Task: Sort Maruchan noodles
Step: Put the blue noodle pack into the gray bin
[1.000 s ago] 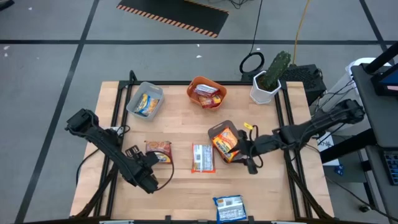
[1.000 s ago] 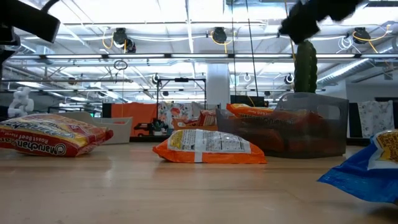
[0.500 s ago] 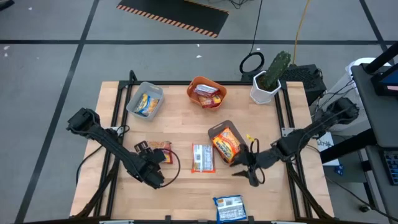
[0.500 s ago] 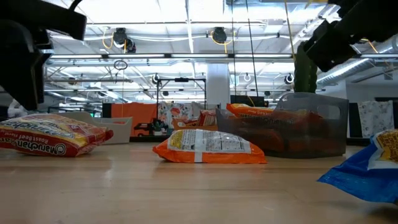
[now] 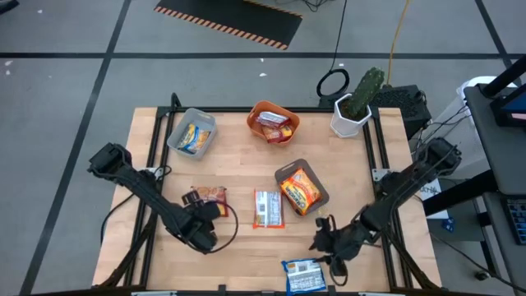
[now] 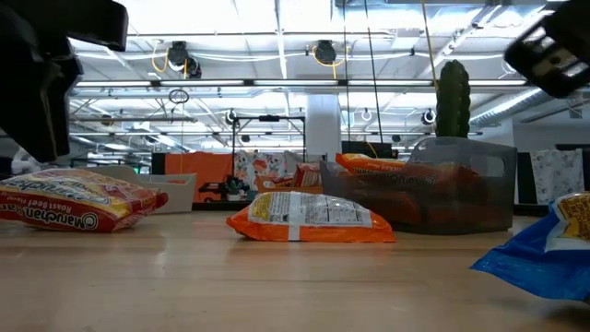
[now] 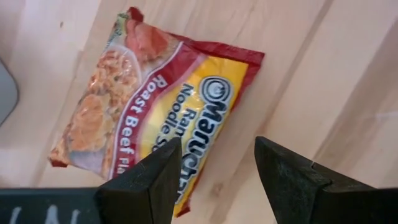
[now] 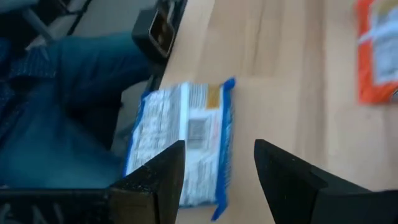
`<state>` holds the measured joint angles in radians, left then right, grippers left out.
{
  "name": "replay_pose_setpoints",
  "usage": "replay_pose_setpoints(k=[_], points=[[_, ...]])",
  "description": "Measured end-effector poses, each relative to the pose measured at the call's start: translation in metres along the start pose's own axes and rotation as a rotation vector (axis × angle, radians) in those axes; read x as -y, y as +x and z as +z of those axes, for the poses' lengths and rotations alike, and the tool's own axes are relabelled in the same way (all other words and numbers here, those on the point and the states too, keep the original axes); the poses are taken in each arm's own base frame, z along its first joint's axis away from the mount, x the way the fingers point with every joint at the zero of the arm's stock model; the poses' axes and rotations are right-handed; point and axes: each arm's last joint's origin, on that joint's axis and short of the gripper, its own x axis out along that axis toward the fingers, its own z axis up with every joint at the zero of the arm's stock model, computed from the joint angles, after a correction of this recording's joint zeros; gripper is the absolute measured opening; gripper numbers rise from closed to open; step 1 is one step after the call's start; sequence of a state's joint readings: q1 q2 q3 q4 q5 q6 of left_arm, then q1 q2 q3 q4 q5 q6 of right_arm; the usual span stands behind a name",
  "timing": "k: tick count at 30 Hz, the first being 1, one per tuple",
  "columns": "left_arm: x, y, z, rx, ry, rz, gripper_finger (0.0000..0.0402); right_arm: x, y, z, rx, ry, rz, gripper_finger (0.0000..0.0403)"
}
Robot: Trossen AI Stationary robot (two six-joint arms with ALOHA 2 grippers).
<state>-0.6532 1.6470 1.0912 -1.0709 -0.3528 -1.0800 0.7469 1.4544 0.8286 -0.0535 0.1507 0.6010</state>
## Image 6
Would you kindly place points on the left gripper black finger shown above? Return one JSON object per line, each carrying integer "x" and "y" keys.
{"x": 53, "y": 106}
{"x": 16, "y": 92}

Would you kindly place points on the red roast beef ramen pack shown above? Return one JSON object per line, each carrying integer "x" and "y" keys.
{"x": 276, "y": 183}
{"x": 69, "y": 203}
{"x": 308, "y": 174}

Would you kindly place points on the orange chicken ramen noodle pack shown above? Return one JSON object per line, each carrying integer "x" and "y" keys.
{"x": 405, "y": 193}
{"x": 313, "y": 230}
{"x": 369, "y": 163}

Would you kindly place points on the blue soy sauce ramen pack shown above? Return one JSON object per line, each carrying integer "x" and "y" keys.
{"x": 530, "y": 263}

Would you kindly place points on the small black robot arm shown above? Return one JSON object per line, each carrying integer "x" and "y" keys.
{"x": 214, "y": 189}

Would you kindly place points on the white robot figure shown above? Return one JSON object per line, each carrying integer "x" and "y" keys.
{"x": 25, "y": 163}

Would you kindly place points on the green cactus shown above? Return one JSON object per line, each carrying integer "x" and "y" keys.
{"x": 453, "y": 101}

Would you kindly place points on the white patterned cloth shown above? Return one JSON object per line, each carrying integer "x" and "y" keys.
{"x": 555, "y": 175}

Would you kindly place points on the light grey plastic bin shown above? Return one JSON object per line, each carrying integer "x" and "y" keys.
{"x": 180, "y": 193}

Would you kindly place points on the orange partition panel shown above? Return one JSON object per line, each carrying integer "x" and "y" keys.
{"x": 198, "y": 168}

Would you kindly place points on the clear plastic bin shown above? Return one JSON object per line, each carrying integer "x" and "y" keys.
{"x": 461, "y": 203}

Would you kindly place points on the floral patterned cloth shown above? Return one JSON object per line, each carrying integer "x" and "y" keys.
{"x": 258, "y": 166}

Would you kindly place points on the black monitor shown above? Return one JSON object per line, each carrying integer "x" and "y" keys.
{"x": 364, "y": 148}

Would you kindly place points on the long ceiling light strip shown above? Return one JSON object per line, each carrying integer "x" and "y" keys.
{"x": 295, "y": 83}

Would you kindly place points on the orange plastic bin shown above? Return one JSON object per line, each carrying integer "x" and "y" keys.
{"x": 286, "y": 189}

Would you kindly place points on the white building pillar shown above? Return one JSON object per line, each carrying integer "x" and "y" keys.
{"x": 323, "y": 129}

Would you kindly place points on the black metal rack frame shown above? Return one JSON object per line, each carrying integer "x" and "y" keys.
{"x": 269, "y": 118}

